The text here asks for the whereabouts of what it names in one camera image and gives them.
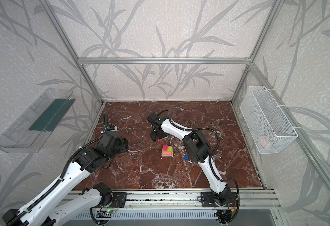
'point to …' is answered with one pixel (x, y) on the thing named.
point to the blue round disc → (185, 157)
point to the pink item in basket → (263, 141)
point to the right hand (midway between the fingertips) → (158, 133)
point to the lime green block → (169, 149)
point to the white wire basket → (268, 126)
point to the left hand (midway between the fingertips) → (126, 138)
